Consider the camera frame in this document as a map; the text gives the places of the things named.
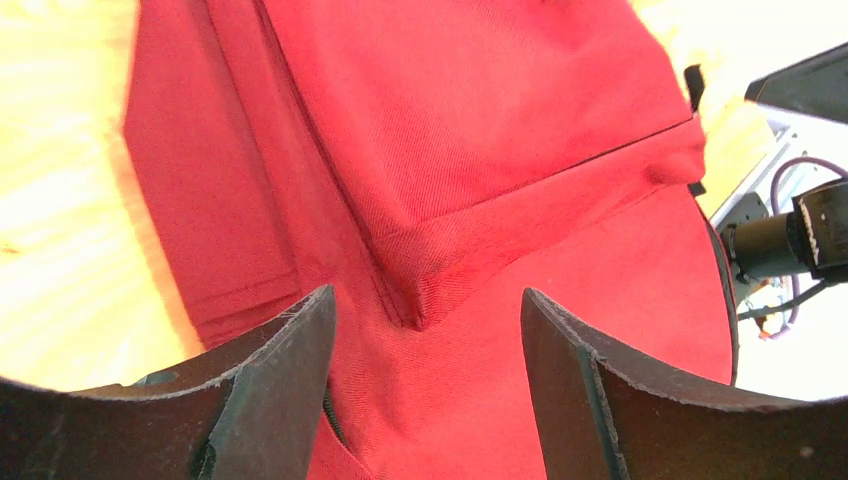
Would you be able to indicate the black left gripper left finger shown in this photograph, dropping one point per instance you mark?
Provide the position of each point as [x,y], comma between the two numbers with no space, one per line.
[247,409]

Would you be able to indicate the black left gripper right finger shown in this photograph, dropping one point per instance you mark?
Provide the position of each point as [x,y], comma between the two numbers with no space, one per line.
[605,410]

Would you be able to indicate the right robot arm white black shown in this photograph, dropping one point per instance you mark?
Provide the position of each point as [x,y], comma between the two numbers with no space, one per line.
[788,216]

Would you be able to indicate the red backpack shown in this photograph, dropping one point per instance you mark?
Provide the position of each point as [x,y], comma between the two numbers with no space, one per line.
[430,160]

